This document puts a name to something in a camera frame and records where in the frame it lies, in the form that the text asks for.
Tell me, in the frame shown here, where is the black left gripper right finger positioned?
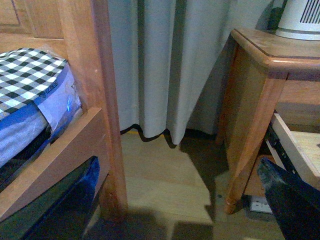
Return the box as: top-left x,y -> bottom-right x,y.
257,157 -> 320,240

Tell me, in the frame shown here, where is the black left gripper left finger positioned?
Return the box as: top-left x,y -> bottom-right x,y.
0,156 -> 100,240

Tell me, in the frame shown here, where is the wooden drawer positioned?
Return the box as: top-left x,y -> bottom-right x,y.
270,113 -> 320,190

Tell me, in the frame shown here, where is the floor power outlet box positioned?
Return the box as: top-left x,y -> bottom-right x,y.
242,195 -> 275,222

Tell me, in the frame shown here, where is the plastic wrapped mattress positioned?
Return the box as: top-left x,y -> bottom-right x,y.
0,43 -> 84,169

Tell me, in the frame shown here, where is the wooden nightstand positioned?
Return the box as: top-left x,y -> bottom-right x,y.
215,28 -> 320,214

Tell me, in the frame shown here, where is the checkered bed sheet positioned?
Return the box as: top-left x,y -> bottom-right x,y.
0,48 -> 68,120

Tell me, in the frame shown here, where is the white air purifier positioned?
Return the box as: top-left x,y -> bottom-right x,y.
275,0 -> 320,41

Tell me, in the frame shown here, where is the white curtain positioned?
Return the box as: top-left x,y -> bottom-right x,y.
108,0 -> 275,145

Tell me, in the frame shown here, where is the wooden bed frame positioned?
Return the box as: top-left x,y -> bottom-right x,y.
0,0 -> 128,222

